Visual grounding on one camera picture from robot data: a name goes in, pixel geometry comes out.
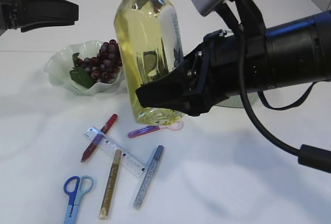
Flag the gold glitter glue pen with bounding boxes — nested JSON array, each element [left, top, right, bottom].
[[99, 150, 122, 219]]

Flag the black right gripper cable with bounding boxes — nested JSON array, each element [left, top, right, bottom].
[[236, 0, 331, 174]]

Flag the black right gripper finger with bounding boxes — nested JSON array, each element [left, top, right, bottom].
[[136, 67, 191, 113]]

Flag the pink purple scissors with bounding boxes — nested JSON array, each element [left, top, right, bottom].
[[127, 121, 184, 139]]

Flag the blue scissors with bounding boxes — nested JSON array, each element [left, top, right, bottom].
[[63, 175, 94, 224]]

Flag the yellow tea bottle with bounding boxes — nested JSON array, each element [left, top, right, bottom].
[[114, 0, 184, 125]]

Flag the purple artificial grape bunch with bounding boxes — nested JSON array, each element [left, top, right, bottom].
[[69, 39, 123, 88]]

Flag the clear plastic ruler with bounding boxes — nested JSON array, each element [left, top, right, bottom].
[[84, 126, 147, 178]]

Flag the green wavy glass bowl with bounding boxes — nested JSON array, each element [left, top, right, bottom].
[[44, 40, 124, 95]]

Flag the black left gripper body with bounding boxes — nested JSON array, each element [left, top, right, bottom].
[[1, 0, 20, 36]]

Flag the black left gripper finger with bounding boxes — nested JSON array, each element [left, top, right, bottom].
[[18, 0, 79, 33]]

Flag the green plastic woven basket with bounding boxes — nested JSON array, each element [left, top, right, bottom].
[[216, 93, 259, 109]]

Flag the silver blue glitter glue pen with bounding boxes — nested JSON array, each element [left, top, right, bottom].
[[133, 145, 164, 210]]

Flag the red glitter glue pen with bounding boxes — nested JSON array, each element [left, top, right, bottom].
[[81, 113, 118, 162]]

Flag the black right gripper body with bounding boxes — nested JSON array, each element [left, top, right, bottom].
[[168, 34, 269, 116]]

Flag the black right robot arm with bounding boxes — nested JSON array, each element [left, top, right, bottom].
[[136, 11, 330, 116]]

